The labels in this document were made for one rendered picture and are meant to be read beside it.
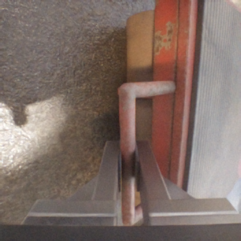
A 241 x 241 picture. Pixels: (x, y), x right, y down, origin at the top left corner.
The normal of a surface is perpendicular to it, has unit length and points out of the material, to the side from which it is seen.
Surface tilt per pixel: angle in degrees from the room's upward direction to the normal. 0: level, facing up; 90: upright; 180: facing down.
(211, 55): 0
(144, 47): 70
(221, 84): 0
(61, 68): 0
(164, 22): 90
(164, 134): 90
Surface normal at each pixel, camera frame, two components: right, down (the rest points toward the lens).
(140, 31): -0.67, 0.20
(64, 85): 0.63, 0.19
